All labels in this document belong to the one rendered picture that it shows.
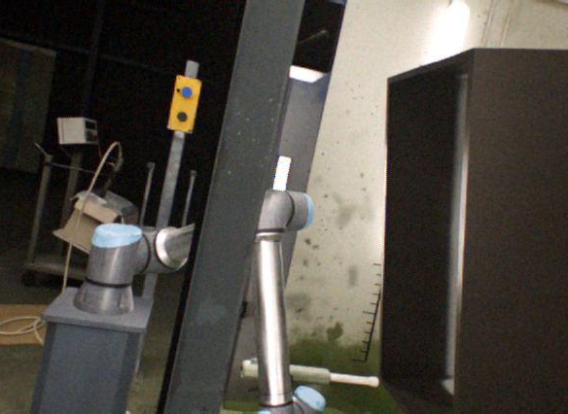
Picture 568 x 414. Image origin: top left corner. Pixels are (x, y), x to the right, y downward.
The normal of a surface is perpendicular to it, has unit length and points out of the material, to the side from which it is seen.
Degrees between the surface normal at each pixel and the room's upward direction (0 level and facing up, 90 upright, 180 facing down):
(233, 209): 90
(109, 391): 90
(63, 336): 90
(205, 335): 90
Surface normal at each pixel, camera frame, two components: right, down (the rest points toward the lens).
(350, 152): 0.15, 0.10
